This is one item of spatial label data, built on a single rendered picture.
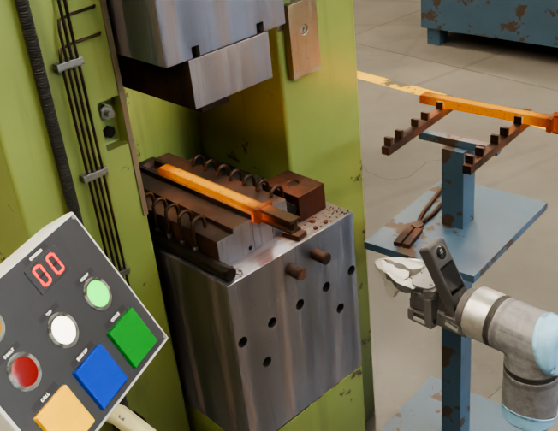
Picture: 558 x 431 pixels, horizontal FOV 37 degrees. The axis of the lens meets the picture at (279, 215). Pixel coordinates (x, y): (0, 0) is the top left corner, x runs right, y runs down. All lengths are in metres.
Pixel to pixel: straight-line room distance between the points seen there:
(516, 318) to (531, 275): 1.95
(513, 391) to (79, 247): 0.75
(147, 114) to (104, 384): 0.93
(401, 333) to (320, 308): 1.12
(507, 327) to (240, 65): 0.69
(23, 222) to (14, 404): 0.44
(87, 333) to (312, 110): 0.88
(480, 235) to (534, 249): 1.41
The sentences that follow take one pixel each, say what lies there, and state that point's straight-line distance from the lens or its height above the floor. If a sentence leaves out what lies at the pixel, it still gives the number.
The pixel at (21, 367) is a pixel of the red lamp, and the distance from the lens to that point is 1.26.
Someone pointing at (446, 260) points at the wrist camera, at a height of 1.06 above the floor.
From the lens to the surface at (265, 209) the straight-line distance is 1.70.
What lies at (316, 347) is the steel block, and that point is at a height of 0.62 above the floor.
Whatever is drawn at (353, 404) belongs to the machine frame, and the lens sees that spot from 2.16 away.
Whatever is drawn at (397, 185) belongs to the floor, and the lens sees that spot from 3.94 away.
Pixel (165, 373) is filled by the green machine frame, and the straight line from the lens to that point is 1.93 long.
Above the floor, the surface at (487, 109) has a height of 1.03.
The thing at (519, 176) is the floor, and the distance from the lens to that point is 4.03.
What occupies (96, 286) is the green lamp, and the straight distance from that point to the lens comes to 1.39.
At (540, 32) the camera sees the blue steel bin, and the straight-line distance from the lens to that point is 5.40.
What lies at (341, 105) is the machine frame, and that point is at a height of 1.06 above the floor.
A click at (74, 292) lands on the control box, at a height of 1.12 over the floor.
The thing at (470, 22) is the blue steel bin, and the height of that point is 0.20.
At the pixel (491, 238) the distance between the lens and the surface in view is 2.06.
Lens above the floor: 1.83
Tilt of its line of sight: 29 degrees down
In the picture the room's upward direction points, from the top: 6 degrees counter-clockwise
